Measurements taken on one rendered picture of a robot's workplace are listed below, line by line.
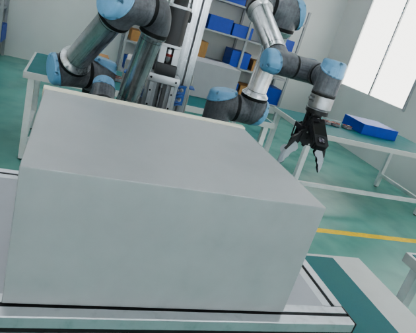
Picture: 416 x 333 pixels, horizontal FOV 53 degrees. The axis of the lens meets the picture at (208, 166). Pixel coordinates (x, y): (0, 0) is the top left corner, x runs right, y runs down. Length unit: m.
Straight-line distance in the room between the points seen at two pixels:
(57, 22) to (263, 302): 7.16
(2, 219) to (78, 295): 0.25
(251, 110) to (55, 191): 1.31
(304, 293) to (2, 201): 0.59
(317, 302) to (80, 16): 7.10
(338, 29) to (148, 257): 8.50
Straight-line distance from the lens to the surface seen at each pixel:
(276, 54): 1.34
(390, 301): 1.77
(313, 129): 1.31
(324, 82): 1.32
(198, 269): 0.63
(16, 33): 7.73
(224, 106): 1.72
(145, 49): 1.44
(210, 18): 7.35
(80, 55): 1.53
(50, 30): 7.67
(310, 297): 0.82
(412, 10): 7.56
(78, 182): 0.54
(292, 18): 1.71
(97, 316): 0.63
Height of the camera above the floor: 1.54
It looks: 20 degrees down
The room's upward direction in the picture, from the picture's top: 17 degrees clockwise
